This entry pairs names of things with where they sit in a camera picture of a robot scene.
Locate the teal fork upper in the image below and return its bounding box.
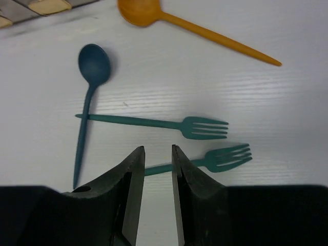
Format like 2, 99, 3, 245
87, 114, 229, 140

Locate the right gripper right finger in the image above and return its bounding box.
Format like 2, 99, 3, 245
172, 145, 231, 245

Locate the teal fork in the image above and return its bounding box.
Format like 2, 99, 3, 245
144, 143, 253, 177
87, 114, 229, 140

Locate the yellow orange spoon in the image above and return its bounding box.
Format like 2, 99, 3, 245
117, 0, 282, 67

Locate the blue spoon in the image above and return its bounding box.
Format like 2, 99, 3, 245
73, 44, 111, 189

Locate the teal fork lower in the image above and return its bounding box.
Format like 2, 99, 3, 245
144, 143, 253, 177

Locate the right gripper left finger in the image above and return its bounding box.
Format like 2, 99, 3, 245
60, 146, 146, 245

